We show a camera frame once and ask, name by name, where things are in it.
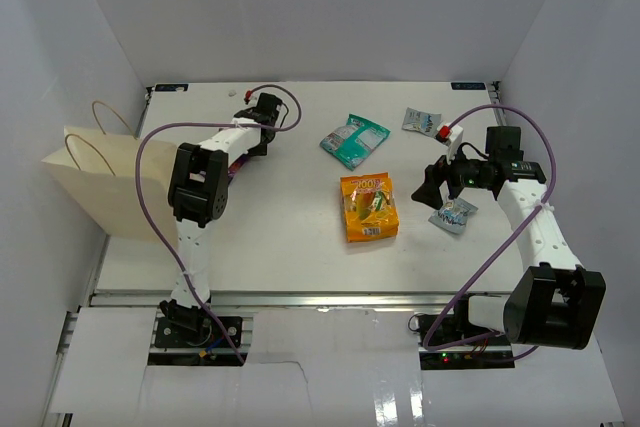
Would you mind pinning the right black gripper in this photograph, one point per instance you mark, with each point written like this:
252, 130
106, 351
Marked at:
430, 192

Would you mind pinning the orange mango candy bag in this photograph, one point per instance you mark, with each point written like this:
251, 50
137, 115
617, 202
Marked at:
368, 207

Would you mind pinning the purple berry candy packet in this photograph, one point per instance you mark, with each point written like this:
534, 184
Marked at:
235, 167

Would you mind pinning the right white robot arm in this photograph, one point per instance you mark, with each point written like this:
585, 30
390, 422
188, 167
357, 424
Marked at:
557, 301

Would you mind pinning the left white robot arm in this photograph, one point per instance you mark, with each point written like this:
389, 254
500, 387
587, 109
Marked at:
198, 196

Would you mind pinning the beige paper bag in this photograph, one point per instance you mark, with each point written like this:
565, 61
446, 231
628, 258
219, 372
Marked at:
97, 169

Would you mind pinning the grey snack packet near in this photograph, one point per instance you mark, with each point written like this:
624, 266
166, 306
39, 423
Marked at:
453, 216

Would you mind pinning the grey snack packet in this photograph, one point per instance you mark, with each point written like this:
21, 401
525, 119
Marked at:
421, 122
453, 216

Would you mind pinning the grey snack packet far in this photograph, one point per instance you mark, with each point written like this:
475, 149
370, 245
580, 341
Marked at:
421, 122

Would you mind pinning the teal snack packet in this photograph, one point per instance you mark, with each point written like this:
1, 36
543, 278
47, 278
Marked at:
354, 142

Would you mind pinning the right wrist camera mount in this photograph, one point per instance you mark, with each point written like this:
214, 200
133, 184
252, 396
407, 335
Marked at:
451, 137

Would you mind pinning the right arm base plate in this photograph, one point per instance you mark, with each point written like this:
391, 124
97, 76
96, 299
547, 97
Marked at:
491, 353

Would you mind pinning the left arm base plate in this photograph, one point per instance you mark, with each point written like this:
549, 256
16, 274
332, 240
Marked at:
173, 345

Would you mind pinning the aluminium table rail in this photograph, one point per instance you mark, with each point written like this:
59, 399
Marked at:
281, 299

